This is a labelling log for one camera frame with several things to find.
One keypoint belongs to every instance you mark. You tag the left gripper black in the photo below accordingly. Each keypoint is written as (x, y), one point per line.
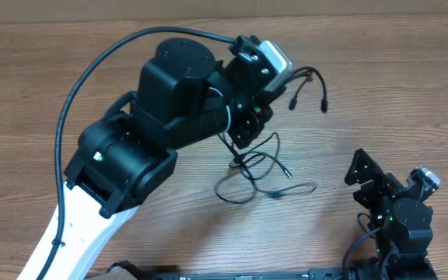
(253, 117)

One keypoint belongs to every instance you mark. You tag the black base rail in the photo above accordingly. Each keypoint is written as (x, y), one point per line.
(164, 273)

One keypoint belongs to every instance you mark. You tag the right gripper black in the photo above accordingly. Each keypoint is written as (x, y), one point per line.
(381, 186)

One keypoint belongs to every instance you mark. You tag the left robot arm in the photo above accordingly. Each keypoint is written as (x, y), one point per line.
(184, 96)

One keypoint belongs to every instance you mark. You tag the cardboard board backdrop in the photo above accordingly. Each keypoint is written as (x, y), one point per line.
(44, 11)

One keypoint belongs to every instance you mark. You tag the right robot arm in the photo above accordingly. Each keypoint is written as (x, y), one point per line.
(395, 247)

